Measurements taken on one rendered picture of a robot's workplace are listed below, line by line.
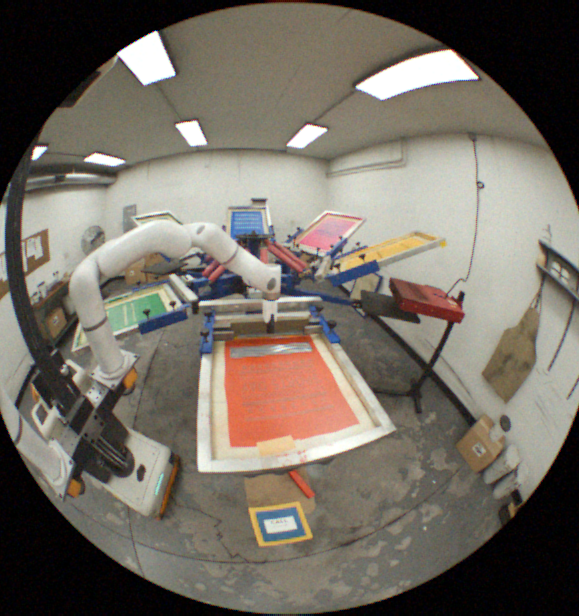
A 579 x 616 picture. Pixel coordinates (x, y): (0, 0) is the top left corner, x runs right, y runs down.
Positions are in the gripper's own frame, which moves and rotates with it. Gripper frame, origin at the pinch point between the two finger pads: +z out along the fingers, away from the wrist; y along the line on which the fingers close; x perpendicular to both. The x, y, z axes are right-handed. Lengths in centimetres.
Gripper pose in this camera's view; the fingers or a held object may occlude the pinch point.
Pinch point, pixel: (269, 327)
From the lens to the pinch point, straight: 93.9
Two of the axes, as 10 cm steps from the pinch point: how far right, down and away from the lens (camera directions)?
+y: 2.4, 4.7, -8.5
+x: 9.7, -0.6, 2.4
